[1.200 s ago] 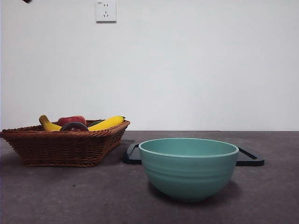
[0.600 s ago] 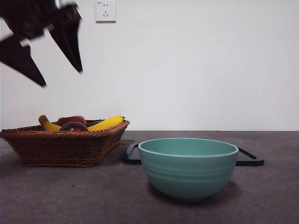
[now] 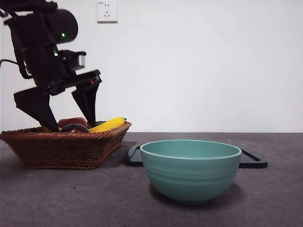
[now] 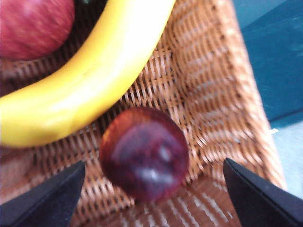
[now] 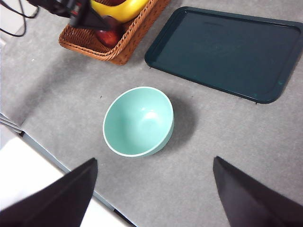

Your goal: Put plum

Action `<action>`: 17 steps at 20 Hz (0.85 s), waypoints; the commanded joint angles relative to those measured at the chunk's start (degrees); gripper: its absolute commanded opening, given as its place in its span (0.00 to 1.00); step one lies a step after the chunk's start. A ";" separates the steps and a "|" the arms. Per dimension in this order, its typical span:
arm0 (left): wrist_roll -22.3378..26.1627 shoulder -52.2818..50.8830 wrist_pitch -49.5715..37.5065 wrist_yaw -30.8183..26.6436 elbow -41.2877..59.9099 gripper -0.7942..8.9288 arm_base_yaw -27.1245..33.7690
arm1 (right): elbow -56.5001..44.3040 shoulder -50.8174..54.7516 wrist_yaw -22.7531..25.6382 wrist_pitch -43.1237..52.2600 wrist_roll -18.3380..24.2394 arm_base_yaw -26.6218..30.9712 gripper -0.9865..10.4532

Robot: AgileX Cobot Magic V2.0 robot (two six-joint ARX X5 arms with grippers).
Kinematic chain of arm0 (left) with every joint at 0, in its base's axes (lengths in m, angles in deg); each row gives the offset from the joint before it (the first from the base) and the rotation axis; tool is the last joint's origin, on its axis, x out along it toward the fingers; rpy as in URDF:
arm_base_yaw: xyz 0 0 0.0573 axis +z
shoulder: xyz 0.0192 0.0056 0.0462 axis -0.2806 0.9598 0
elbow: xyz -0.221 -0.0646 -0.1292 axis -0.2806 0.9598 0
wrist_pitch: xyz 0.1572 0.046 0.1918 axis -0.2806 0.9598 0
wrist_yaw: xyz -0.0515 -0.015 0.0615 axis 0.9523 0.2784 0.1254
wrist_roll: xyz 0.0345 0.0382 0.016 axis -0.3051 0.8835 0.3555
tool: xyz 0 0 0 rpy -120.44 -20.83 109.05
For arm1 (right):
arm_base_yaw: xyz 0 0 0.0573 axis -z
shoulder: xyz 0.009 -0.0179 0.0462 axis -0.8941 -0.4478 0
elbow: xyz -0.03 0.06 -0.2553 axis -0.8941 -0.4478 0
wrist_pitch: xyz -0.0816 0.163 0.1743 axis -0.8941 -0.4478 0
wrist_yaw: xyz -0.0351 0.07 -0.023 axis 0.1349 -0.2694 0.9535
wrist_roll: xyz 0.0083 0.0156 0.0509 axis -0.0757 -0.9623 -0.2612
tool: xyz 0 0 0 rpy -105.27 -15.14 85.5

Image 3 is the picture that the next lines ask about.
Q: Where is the dark red plum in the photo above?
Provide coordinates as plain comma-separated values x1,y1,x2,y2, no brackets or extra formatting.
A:
61,123,90,133

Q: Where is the teal ribbed bowl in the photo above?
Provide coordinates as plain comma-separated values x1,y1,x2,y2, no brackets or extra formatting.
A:
140,140,242,205

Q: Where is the red apple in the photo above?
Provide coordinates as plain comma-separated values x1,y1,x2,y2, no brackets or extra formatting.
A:
58,117,87,130

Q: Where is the yellow banana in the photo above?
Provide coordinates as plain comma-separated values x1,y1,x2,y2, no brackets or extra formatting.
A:
41,117,128,133

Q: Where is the brown wicker basket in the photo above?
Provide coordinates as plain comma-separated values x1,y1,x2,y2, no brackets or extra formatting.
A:
0,122,132,170

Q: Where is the black rectangular tray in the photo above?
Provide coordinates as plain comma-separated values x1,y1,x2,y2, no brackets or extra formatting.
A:
125,145,268,169

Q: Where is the white wall socket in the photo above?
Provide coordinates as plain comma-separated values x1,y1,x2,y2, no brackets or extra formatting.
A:
97,0,118,24

